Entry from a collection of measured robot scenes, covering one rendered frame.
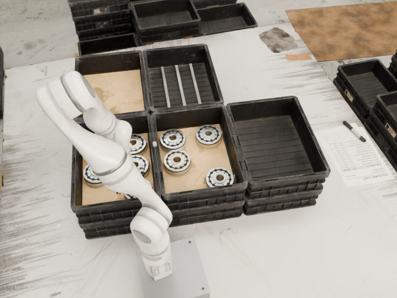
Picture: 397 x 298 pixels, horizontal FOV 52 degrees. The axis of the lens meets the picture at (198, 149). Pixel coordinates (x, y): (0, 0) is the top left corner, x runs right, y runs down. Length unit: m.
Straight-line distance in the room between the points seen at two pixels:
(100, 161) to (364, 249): 1.06
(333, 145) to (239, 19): 1.50
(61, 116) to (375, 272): 1.19
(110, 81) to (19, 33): 2.07
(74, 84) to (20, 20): 3.20
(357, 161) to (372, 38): 2.10
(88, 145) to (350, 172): 1.19
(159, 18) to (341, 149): 1.60
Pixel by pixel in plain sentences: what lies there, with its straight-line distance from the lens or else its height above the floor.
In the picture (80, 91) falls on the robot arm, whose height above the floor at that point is 1.50.
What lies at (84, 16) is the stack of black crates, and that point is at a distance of 3.02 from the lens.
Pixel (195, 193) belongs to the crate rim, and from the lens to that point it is 1.38.
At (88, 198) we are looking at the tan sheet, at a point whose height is 0.83.
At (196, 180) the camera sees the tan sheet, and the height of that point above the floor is 0.83.
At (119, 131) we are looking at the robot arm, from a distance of 1.18.
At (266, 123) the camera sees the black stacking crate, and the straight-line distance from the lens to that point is 1.73.
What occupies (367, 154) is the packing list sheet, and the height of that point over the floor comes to 0.70.
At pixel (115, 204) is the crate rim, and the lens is 1.38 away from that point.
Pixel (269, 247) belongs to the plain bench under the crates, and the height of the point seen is 0.70.
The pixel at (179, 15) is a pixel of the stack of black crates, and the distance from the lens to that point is 2.93.
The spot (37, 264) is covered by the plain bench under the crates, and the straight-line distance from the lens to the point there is 1.61.
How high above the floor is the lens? 2.09
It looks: 51 degrees down
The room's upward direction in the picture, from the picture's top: straight up
